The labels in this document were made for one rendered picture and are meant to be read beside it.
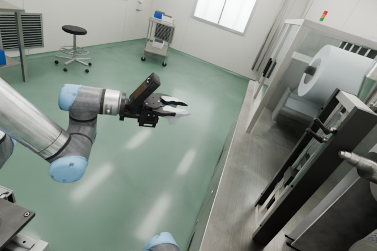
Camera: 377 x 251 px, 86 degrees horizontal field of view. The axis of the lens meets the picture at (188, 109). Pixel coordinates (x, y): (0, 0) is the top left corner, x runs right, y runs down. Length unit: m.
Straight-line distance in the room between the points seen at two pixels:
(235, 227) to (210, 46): 5.41
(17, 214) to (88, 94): 0.47
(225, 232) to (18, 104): 0.69
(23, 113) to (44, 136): 0.06
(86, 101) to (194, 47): 5.57
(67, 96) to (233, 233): 0.68
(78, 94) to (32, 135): 0.15
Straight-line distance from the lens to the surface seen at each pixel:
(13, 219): 0.89
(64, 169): 0.55
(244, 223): 0.87
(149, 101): 0.61
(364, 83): 1.03
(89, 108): 0.61
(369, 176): 0.60
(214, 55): 5.95
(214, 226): 0.81
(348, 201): 0.78
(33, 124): 0.53
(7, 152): 0.84
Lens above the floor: 1.54
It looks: 29 degrees down
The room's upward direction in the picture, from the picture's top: 18 degrees clockwise
